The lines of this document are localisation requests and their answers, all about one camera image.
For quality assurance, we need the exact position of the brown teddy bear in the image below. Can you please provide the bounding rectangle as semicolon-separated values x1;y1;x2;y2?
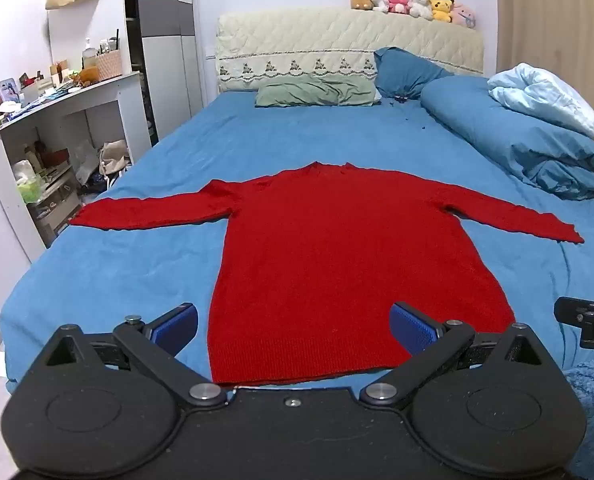
69;66;100;87

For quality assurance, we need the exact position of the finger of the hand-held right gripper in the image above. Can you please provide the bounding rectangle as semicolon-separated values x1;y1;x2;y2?
554;297;594;324

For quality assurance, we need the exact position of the clear plastic drawer unit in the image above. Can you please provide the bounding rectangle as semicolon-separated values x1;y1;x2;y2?
24;165;85;242

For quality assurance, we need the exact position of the cream quilted headboard cover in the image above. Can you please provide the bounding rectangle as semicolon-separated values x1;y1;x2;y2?
214;7;486;93

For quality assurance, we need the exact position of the green pillow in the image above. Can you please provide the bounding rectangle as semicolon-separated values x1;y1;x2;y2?
254;74;382;108

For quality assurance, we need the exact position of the blue duvet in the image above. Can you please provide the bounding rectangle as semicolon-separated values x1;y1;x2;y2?
420;77;594;201

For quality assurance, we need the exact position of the light blue blanket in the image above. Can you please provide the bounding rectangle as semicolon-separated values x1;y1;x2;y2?
487;63;594;138

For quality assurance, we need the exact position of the red knit sweater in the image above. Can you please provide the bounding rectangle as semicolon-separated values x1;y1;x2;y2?
69;161;586;387

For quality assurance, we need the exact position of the woven basket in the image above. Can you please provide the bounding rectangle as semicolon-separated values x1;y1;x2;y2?
94;50;124;81

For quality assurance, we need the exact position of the blue pillow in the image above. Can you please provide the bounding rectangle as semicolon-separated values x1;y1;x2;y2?
374;47;455;101

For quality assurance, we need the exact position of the beige bag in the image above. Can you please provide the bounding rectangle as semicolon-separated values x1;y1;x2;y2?
99;140;133;177

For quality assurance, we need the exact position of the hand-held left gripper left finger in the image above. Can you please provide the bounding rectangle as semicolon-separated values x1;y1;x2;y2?
43;302;228;409

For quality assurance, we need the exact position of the white desk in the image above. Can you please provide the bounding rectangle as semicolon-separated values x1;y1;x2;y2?
0;71;152;264

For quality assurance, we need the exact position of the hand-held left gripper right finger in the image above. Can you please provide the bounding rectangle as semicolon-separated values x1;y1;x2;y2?
359;302;552;409

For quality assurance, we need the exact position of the pale pink plush toy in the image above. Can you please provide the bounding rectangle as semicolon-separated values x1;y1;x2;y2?
450;2;478;29

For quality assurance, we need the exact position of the white and grey wardrobe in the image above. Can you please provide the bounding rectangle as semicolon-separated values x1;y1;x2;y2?
124;0;206;147

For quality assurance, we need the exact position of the yellow plush toy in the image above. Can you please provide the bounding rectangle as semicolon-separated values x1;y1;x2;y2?
426;0;456;24

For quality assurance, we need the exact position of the bed with blue sheet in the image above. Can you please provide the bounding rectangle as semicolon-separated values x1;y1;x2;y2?
0;90;594;397

